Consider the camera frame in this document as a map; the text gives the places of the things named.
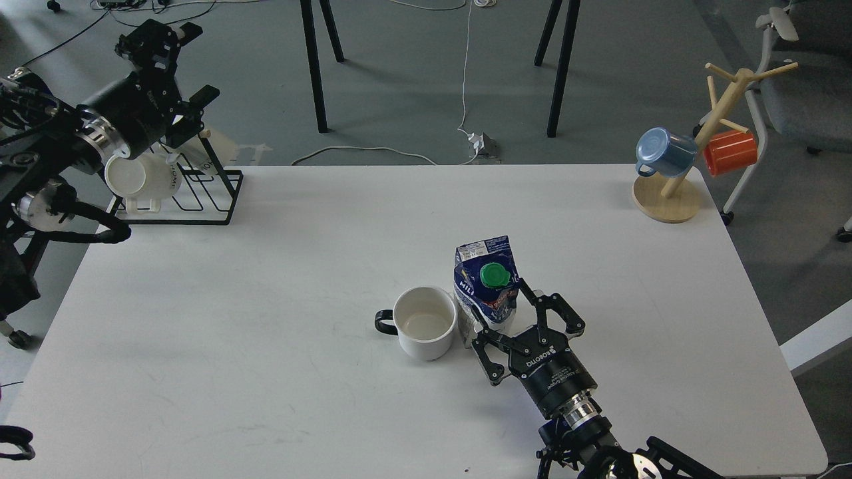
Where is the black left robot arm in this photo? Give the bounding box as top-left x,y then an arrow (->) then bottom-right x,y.
1,19 -> 220,349

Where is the black wire rack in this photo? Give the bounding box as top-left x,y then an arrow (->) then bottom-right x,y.
108,128 -> 244,226

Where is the white mug black handle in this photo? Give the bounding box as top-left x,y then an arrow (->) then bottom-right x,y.
373,285 -> 459,361

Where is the white power adapter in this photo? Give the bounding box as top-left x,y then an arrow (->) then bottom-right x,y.
467,132 -> 499,160

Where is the white mug on rack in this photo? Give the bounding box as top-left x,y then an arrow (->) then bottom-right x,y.
104,152 -> 183,214

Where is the black table leg pair left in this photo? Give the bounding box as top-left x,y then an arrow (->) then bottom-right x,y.
300,0 -> 345,134

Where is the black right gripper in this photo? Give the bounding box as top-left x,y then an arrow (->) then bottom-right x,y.
471,278 -> 600,421

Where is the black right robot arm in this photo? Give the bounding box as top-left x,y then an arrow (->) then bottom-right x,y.
472,280 -> 718,478

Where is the orange mug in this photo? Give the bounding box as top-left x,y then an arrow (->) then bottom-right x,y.
703,130 -> 758,177

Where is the white power cable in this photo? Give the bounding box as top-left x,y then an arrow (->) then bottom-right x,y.
291,0 -> 497,166

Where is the blue white milk carton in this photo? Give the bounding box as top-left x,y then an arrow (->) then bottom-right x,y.
453,236 -> 519,349

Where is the black table leg pair right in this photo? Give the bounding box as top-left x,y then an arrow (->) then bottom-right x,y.
533,1 -> 582,138

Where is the wooden mug tree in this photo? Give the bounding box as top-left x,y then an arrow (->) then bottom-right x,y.
632,63 -> 799,224

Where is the black table leg pair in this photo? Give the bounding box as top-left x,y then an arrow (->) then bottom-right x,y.
300,0 -> 345,134
533,1 -> 582,138

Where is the blue mug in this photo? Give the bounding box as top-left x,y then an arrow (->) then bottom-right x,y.
635,126 -> 699,178

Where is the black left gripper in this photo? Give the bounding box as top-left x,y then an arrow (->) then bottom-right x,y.
77,19 -> 221,160

